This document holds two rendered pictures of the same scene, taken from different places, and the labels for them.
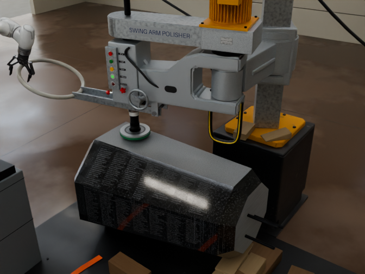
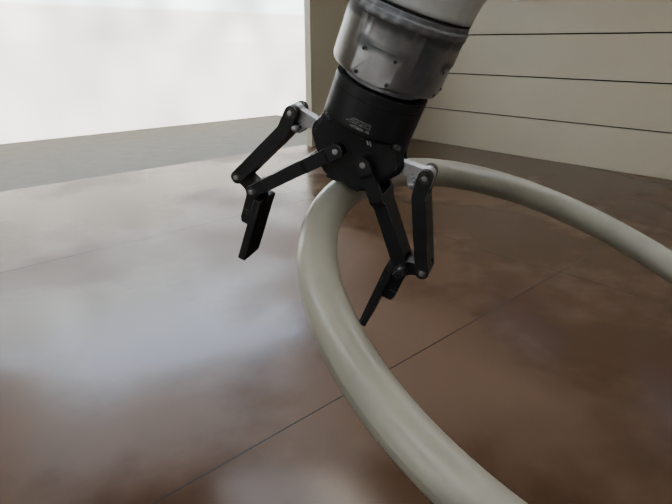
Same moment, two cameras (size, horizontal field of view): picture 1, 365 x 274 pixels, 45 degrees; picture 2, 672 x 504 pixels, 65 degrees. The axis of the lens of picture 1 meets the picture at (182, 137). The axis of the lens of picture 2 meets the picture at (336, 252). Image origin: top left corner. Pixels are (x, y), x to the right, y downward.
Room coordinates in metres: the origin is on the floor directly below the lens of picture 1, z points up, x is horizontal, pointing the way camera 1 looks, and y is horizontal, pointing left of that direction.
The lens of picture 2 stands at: (2.58, 1.05, 1.40)
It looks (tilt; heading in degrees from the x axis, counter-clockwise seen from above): 21 degrees down; 14
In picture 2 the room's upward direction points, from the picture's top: straight up
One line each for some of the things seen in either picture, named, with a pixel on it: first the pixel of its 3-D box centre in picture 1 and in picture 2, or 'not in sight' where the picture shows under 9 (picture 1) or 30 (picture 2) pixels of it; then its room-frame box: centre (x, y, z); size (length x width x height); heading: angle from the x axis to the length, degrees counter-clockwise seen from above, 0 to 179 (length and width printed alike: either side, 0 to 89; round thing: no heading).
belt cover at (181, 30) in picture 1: (180, 32); not in sight; (2.64, 0.01, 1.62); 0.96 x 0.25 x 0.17; 69
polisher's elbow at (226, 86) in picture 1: (226, 81); not in sight; (2.53, -0.27, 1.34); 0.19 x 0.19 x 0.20
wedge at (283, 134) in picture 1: (276, 134); not in sight; (2.82, -0.69, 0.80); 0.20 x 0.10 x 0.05; 105
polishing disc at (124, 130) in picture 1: (134, 130); not in sight; (2.77, 0.34, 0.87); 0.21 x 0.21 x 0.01
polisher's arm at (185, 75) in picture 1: (185, 82); not in sight; (2.61, -0.02, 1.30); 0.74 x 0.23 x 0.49; 69
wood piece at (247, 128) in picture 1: (244, 130); not in sight; (2.88, -0.46, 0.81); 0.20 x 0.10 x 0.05; 152
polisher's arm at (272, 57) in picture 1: (259, 58); not in sight; (2.90, -0.54, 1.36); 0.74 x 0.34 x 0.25; 145
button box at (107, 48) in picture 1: (113, 68); not in sight; (2.69, 0.45, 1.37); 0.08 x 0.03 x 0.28; 69
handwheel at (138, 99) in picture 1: (140, 97); not in sight; (2.61, 0.27, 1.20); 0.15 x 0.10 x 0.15; 69
